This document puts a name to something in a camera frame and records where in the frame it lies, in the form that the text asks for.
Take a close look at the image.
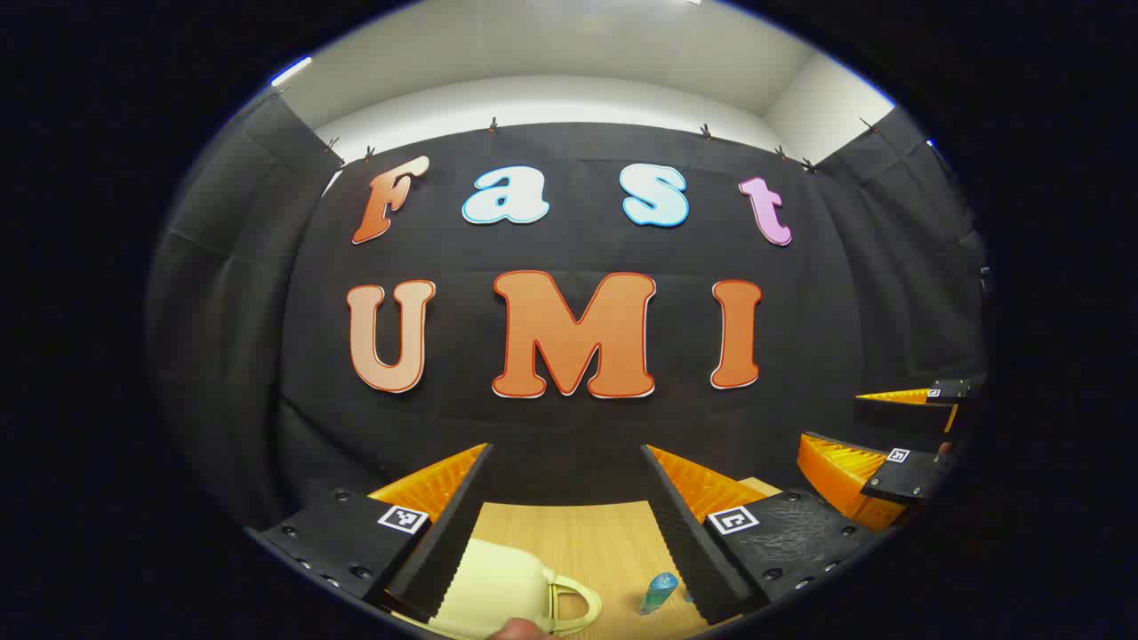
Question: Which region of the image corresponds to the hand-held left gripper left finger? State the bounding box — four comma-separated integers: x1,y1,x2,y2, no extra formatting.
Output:
247,442,495,623

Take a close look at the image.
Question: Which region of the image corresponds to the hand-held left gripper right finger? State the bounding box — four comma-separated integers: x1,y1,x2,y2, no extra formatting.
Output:
640,443,879,626

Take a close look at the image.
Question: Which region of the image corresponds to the pale yellow suitcase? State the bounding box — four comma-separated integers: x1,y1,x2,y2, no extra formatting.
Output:
391,537,604,640

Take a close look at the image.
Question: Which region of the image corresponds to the blue faceted cosmetic bottle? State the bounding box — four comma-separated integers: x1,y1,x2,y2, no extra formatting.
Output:
637,572,679,616

